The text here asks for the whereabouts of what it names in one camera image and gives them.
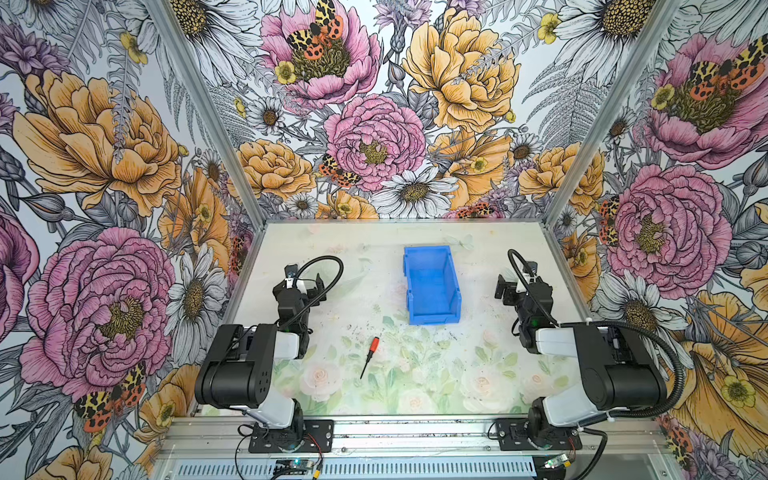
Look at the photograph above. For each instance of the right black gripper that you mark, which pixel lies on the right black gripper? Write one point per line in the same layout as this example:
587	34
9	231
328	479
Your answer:
510	290

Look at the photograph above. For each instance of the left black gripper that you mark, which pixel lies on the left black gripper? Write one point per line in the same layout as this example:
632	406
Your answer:
315	293

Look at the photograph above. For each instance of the red black screwdriver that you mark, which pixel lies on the red black screwdriver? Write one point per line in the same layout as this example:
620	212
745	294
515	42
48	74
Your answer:
370	353

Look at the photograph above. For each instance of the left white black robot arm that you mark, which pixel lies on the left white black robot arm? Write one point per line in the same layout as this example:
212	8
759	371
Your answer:
237	373

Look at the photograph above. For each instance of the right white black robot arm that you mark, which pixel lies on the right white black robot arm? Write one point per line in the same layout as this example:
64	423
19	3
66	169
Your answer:
616	376

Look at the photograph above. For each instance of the blue plastic bin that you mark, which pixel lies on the blue plastic bin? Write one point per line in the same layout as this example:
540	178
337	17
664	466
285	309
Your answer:
433	294

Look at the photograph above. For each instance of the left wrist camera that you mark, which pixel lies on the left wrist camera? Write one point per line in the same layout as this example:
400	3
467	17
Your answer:
291	271

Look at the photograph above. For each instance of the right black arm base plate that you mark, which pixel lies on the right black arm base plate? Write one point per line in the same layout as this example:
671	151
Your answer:
518	434

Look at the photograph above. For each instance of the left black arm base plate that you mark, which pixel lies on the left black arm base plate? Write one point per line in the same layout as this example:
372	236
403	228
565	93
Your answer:
306	436

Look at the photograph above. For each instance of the aluminium front rail frame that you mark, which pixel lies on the aluminium front rail frame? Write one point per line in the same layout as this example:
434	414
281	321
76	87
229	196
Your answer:
413	447

